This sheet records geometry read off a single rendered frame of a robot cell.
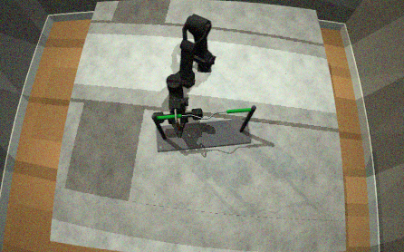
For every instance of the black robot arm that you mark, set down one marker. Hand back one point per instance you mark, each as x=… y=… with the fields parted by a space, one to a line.
x=196 y=52

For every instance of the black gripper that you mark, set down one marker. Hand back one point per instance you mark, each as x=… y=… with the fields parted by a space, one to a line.
x=183 y=119

